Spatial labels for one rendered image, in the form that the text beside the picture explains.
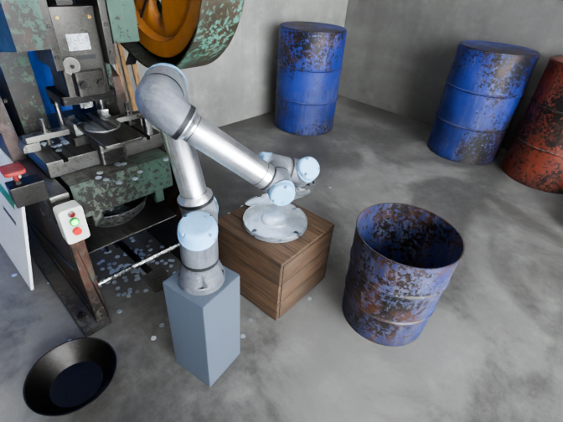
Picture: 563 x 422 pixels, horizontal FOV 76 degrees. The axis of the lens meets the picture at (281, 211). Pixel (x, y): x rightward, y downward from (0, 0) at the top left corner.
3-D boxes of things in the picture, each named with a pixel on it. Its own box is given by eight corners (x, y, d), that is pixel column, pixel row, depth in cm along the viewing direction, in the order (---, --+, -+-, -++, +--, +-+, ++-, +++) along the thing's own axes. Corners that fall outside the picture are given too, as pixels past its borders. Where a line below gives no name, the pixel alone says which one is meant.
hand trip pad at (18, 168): (34, 189, 115) (26, 168, 111) (12, 196, 112) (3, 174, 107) (27, 181, 119) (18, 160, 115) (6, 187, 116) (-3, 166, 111)
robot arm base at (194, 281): (234, 275, 123) (234, 253, 117) (203, 302, 112) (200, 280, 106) (201, 256, 129) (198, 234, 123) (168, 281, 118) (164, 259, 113)
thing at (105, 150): (148, 168, 138) (142, 135, 131) (112, 180, 130) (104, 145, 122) (117, 146, 152) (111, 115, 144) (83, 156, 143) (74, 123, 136)
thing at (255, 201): (267, 206, 178) (267, 205, 178) (321, 192, 164) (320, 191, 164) (231, 205, 153) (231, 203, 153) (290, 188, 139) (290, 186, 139)
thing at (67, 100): (119, 103, 142) (116, 89, 139) (64, 113, 130) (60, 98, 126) (100, 92, 151) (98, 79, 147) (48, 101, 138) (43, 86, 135)
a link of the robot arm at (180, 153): (185, 245, 119) (127, 77, 87) (188, 218, 131) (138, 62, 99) (221, 239, 120) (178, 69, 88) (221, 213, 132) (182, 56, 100)
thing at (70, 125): (115, 126, 147) (112, 115, 145) (76, 136, 138) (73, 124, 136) (105, 120, 152) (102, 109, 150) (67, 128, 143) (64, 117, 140)
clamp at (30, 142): (74, 141, 140) (66, 116, 134) (24, 154, 130) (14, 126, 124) (67, 136, 144) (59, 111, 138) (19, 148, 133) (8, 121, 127)
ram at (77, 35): (116, 93, 134) (98, 2, 117) (74, 100, 125) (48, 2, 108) (95, 82, 144) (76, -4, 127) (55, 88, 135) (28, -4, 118)
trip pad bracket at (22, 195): (60, 225, 127) (43, 177, 116) (29, 237, 121) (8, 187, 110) (54, 218, 131) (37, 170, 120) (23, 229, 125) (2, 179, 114)
